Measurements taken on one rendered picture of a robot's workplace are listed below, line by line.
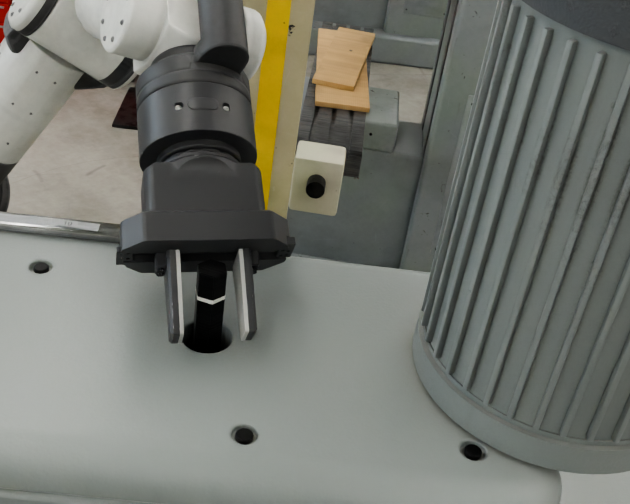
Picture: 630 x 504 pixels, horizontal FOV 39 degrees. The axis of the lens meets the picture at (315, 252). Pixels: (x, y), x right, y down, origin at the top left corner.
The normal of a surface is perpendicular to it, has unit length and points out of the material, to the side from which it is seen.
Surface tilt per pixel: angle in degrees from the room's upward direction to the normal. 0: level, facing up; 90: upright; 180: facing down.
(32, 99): 94
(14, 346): 0
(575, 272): 90
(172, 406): 0
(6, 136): 94
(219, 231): 30
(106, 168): 0
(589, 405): 90
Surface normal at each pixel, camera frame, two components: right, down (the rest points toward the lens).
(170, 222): 0.22, -0.42
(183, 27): 0.55, -0.40
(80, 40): 0.22, 0.66
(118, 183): 0.13, -0.82
